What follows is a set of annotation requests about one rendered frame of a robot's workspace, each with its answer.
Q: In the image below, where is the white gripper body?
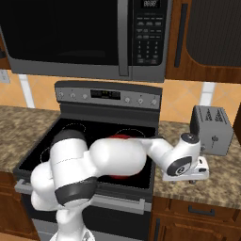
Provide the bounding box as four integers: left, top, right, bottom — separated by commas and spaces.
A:
162, 169, 211, 184

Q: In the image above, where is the red pot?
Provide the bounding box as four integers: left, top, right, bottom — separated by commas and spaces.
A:
106, 134, 146, 181

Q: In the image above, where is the brown drawer front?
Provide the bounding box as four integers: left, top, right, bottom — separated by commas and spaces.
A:
152, 195, 241, 224

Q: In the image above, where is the grey toaster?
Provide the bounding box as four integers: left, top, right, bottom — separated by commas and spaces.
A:
189, 104, 235, 157

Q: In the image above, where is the brown base cupboard door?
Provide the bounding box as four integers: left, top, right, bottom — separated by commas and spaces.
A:
150, 216, 241, 241

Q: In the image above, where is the black steel cooker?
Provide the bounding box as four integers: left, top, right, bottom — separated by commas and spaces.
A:
12, 79, 164, 241

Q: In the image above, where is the brown base cupboard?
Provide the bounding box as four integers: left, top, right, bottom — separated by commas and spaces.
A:
0, 170, 40, 241

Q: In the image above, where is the black steel microwave oven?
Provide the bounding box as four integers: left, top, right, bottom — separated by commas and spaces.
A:
0, 0, 174, 84

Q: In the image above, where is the black drawer handle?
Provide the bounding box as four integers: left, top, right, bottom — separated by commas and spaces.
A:
187, 204, 217, 217

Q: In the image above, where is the black base cupboard handle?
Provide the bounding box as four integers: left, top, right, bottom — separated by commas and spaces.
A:
153, 217, 161, 241

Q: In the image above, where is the grey oven door handle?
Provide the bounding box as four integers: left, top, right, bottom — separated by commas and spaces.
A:
14, 180, 146, 216

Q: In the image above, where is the black wall cupboard handle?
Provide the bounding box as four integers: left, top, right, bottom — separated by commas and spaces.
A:
173, 3, 189, 69

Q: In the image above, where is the brown wall cupboard door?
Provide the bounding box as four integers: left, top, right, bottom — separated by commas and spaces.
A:
165, 0, 241, 85

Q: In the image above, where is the grey microwave door handle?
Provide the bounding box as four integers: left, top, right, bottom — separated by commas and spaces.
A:
117, 0, 131, 77

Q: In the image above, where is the white wall socket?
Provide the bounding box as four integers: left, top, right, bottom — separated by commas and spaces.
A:
0, 69, 11, 85

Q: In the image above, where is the brown wall cupboard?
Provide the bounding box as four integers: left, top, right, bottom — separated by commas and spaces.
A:
0, 27, 12, 71

